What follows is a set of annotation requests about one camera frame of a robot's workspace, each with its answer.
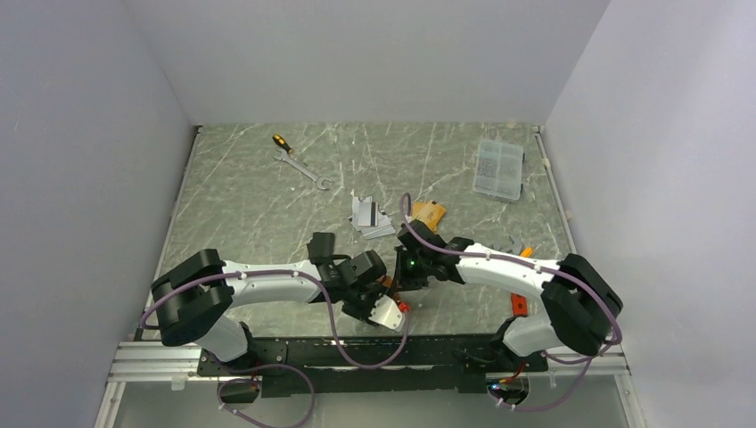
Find gold card stack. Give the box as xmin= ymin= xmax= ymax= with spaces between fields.
xmin=411 ymin=201 xmax=447 ymax=233

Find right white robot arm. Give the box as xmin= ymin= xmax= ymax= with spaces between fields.
xmin=397 ymin=220 xmax=623 ymax=370

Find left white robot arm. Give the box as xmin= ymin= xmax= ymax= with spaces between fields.
xmin=141 ymin=249 xmax=405 ymax=375

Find black card stack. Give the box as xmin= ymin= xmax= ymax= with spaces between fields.
xmin=306 ymin=232 xmax=335 ymax=265

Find grey orange pliers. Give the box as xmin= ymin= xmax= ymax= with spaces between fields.
xmin=501 ymin=235 xmax=534 ymax=258

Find clear plastic organizer box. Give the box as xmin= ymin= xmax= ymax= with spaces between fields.
xmin=472 ymin=139 xmax=525 ymax=201

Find silver open-end wrench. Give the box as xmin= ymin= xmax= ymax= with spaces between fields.
xmin=273 ymin=152 xmax=332 ymax=191

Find orange black screwdriver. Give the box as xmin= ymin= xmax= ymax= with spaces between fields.
xmin=272 ymin=134 xmax=293 ymax=154

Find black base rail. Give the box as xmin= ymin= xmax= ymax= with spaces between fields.
xmin=196 ymin=332 xmax=548 ymax=399

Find red handled tool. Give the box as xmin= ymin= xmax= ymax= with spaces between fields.
xmin=511 ymin=293 xmax=529 ymax=317

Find aluminium frame rail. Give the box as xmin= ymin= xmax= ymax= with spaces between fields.
xmin=95 ymin=334 xmax=646 ymax=427

